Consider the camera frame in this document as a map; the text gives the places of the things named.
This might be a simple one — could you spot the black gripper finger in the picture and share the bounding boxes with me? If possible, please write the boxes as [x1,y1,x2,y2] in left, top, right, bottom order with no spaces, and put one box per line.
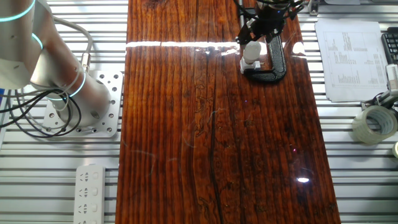
[235,18,259,45]
[264,28,283,44]

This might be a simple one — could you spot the black keyboard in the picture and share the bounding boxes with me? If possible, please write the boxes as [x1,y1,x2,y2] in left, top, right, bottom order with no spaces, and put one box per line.
[381,27,398,65]

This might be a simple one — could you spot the white bulb socket adapter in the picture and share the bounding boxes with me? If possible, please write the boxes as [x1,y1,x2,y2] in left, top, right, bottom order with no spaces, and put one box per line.
[239,58,262,75]

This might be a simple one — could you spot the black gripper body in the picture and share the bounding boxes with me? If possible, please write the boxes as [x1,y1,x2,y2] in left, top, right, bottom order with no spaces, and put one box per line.
[251,2,289,37]

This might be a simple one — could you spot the printed paper sheets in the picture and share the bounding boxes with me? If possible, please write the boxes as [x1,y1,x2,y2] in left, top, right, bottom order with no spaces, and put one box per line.
[314,18,394,103]

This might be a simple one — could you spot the white power strip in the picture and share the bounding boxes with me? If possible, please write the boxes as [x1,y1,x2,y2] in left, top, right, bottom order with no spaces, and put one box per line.
[73,164,106,224]

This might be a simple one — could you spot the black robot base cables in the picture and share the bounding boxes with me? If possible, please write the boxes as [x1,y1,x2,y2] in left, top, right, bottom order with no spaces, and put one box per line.
[0,89,83,139]

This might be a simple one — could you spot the silver ribbed handheld device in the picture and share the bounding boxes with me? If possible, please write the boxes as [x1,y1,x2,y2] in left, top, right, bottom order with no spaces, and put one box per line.
[385,63,398,93]

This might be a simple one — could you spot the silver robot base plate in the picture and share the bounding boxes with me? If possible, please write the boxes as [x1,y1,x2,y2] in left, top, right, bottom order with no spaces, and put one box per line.
[42,70,124,138]

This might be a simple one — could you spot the black C-clamp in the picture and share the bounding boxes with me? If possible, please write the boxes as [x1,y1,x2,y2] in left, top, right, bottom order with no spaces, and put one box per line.
[238,0,287,83]

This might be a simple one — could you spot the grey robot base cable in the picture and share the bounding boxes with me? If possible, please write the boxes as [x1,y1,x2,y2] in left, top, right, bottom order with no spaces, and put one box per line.
[52,16,94,72]

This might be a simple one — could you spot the clear tape roll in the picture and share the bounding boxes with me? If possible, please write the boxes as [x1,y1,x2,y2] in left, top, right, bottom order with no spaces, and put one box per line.
[351,105,398,146]

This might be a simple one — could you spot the brown wooden board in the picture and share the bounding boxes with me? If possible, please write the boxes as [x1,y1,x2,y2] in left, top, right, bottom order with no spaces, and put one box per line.
[114,0,342,224]

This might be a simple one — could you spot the white light bulb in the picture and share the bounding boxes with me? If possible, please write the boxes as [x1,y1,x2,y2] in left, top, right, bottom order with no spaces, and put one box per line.
[243,40,262,65]

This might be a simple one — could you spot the silver corner bracket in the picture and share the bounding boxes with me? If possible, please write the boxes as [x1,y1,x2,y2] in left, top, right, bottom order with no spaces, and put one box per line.
[308,0,320,17]

